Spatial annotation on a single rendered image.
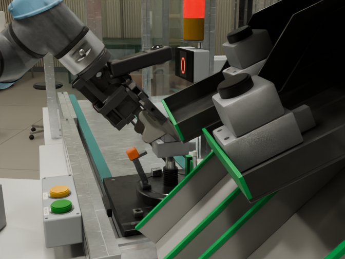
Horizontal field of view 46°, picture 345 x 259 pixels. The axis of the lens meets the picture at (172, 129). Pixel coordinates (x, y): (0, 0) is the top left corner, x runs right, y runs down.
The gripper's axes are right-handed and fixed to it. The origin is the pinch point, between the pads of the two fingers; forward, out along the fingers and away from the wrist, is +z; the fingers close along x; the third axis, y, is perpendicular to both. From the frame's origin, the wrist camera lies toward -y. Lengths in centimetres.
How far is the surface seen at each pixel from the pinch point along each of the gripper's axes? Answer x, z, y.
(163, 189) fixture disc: 2.3, 6.7, 9.6
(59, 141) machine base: -78, 6, 30
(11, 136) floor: -389, 42, 119
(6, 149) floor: -346, 41, 121
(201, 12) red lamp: -16.7, -8.1, -23.7
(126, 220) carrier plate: 8.4, 2.5, 17.3
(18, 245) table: -8.0, -2.4, 39.4
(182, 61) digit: -19.3, -2.1, -13.6
